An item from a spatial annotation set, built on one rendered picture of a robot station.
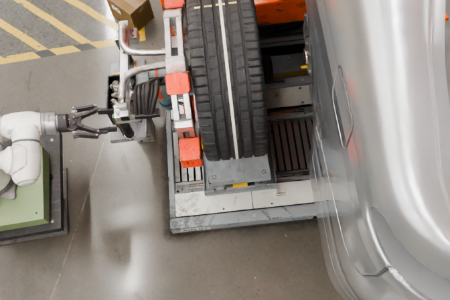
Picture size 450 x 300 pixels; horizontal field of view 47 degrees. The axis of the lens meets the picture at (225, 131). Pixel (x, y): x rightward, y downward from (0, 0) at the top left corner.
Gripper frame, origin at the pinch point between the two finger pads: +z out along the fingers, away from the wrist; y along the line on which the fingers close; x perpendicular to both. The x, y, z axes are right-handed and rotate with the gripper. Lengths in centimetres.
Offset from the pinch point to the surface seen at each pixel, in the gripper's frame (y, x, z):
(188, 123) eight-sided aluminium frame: -22.5, -34.6, 24.8
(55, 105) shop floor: 57, 80, -26
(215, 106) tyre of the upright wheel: -23, -46, 32
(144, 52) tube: 7.3, -35.4, 12.7
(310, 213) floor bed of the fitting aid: -36, 39, 94
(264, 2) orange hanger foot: 48, -18, 73
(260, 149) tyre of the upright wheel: -31, -28, 51
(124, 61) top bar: 7.1, -30.4, 5.9
